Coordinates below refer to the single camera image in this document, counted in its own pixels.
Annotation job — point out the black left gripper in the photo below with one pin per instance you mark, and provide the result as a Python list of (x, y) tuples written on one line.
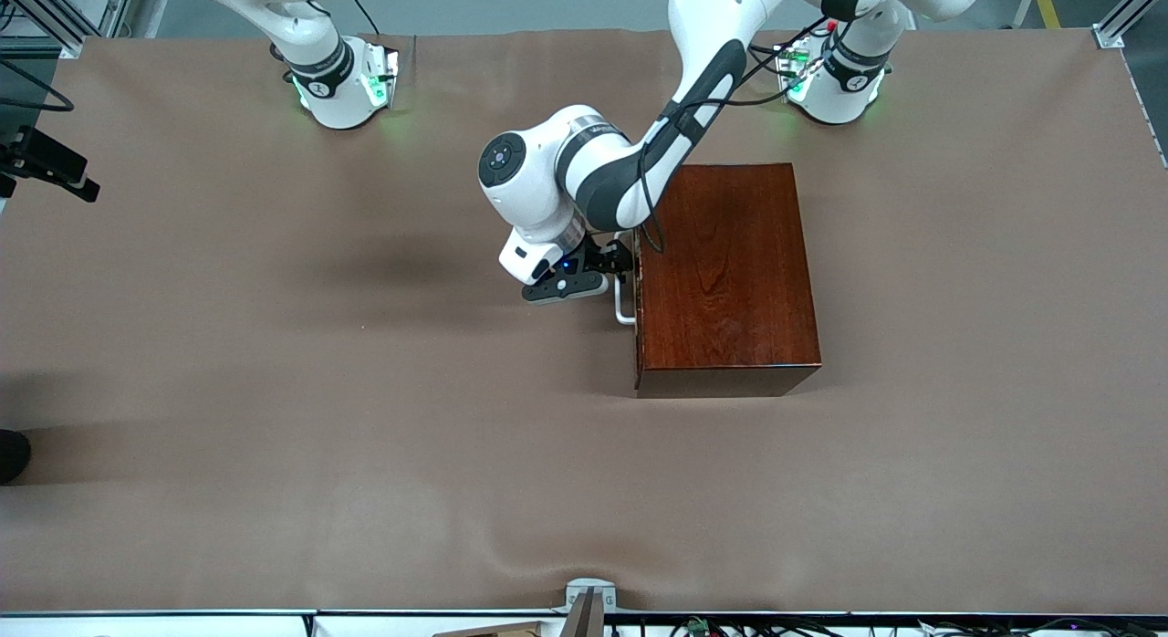
[(610, 258)]

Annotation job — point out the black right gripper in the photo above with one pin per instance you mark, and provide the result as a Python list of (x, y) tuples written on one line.
[(8, 155)]

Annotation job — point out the light wooden drawer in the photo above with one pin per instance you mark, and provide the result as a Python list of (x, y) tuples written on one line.
[(623, 313)]

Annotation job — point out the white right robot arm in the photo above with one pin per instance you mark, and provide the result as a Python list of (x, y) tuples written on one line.
[(333, 108)]

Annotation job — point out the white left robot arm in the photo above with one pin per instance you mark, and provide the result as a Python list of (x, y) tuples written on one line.
[(703, 35)]

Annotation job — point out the dark brown wooden cabinet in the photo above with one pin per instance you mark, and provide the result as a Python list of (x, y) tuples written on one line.
[(739, 290)]

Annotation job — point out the black round object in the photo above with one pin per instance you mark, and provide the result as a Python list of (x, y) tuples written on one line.
[(11, 456)]

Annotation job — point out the brown table cover sheet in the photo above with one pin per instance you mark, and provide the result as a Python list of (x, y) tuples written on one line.
[(274, 391)]

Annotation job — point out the green terminal connector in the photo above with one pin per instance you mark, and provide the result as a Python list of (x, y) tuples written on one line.
[(698, 627)]

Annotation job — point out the brown wooden board piece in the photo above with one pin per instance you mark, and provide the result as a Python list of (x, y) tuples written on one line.
[(502, 631)]

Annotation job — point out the aluminium corner profile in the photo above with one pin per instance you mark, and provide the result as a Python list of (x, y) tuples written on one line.
[(1115, 30)]

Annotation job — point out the aluminium frame profiles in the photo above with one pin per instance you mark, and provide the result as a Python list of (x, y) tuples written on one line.
[(55, 21)]

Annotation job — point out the grey metal bracket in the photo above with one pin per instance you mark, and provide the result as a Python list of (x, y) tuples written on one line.
[(584, 586)]

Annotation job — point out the aluminium post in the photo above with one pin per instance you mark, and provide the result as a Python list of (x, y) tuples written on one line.
[(584, 621)]

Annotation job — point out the black table edge rail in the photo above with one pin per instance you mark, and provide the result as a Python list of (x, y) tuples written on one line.
[(182, 612)]

